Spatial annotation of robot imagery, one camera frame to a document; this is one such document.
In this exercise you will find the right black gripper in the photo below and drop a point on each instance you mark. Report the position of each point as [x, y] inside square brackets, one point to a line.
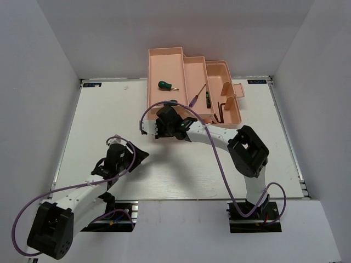
[159, 135]

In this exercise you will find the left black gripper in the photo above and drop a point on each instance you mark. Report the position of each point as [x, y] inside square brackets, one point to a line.
[140, 155]

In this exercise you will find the green black screwdriver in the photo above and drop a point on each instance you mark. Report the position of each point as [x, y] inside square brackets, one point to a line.
[172, 102]
[208, 100]

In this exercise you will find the blue red screwdriver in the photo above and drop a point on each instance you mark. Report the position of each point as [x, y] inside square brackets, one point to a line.
[195, 98]

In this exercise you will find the stubby green screwdriver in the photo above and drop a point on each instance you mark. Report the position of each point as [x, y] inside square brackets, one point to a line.
[162, 85]

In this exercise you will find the pink plastic tool box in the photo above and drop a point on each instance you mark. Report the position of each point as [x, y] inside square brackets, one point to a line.
[189, 74]

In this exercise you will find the large brown hex key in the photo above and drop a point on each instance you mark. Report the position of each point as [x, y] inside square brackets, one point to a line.
[220, 107]

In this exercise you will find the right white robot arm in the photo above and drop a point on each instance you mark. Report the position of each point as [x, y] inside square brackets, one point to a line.
[247, 150]

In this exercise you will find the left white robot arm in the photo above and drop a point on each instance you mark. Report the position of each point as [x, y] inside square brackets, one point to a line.
[57, 222]

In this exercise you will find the left blue label sticker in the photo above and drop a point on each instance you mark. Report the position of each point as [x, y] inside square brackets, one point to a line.
[91, 85]

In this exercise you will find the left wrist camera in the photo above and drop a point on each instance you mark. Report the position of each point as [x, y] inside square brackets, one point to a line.
[116, 139]

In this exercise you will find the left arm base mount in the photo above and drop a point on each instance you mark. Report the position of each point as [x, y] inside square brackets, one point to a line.
[119, 221]

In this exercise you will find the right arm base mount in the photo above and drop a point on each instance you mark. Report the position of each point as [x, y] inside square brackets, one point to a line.
[256, 223]

